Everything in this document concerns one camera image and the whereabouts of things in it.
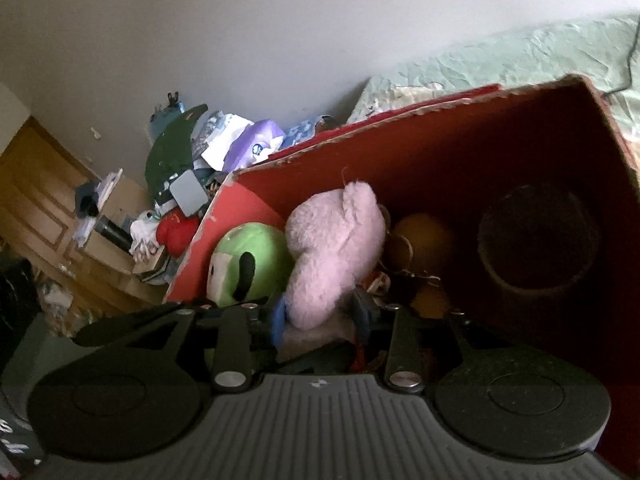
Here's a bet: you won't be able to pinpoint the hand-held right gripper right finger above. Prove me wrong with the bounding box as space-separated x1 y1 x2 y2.
351 290 516 395

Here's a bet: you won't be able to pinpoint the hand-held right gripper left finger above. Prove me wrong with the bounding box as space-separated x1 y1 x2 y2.
74 297 288 395

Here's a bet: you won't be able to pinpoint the pink plush bear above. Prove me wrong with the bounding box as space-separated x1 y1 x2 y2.
284 181 388 331

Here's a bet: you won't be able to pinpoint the red cardboard box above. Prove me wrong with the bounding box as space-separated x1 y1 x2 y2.
162 74 640 478

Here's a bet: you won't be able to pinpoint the dark cloth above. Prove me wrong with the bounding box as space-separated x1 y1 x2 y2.
0 255 42 353

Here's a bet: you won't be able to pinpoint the green plush toy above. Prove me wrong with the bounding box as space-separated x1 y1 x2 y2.
207 223 293 307

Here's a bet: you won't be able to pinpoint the orange plush toy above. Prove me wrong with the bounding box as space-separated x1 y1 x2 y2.
387 212 457 318

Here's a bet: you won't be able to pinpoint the red cloth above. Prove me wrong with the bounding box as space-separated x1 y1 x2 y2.
156 210 200 257

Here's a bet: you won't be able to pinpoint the small book stack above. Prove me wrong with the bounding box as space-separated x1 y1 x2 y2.
132 246 176 286

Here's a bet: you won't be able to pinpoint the black cylinder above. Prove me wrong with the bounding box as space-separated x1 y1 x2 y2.
95 215 132 251

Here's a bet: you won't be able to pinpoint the grey square pouch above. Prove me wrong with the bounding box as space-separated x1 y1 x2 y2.
169 169 208 216

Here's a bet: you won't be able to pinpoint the white cloth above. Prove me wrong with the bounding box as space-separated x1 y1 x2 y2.
129 210 163 262

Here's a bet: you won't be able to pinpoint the purple tissue pack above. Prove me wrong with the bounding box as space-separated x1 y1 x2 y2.
222 120 286 168

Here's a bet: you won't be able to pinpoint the white papers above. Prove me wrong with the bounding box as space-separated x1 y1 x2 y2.
74 170 124 247

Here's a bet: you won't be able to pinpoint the white paper packet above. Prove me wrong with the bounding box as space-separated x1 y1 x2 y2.
202 115 256 171

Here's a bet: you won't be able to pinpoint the blue patterned cloth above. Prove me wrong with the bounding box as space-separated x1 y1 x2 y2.
282 115 340 150

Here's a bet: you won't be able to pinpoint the dark round container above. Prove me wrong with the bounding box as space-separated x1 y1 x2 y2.
476 182 601 298

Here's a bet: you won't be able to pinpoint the dark green cap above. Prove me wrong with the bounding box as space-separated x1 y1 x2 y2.
145 104 209 192

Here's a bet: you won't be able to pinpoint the blue container with clips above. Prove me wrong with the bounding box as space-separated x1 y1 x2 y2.
150 91 186 133

